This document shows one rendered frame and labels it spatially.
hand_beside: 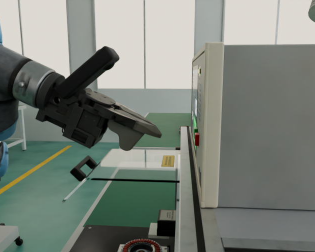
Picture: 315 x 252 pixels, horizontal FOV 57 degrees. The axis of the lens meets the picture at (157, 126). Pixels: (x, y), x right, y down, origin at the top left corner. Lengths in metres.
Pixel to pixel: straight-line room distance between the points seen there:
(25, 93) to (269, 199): 0.40
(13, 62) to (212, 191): 0.38
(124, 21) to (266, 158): 5.04
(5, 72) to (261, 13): 5.07
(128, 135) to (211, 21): 4.83
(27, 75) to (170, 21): 4.79
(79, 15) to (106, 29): 0.52
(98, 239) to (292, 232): 0.72
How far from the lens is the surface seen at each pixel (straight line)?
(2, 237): 1.15
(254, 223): 0.37
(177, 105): 5.21
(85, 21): 5.51
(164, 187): 1.40
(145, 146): 2.13
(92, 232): 1.04
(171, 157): 0.77
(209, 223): 0.36
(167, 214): 0.79
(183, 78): 5.18
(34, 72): 0.53
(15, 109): 0.62
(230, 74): 0.36
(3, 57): 0.55
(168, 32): 5.22
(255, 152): 0.38
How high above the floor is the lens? 1.29
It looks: 10 degrees down
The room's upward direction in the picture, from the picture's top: straight up
